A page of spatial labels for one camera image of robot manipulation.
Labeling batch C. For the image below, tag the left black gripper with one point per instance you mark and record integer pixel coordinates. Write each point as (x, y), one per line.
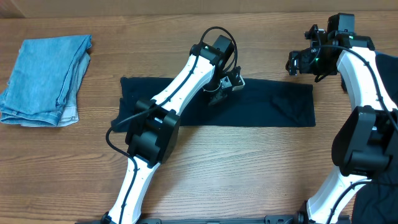
(218, 94)

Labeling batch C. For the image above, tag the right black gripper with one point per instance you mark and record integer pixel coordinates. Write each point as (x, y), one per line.
(294, 62)

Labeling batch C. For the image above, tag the dark navy t-shirt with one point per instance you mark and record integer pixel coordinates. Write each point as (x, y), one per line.
(261, 103)

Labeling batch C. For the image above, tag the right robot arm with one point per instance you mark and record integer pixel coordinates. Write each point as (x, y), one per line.
(326, 205)

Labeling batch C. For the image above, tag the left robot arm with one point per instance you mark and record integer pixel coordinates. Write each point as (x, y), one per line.
(153, 128)

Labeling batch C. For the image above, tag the folded light blue jeans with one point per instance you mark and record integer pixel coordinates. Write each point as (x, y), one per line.
(44, 83)

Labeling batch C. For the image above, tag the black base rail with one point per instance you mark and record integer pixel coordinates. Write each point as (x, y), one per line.
(268, 219)

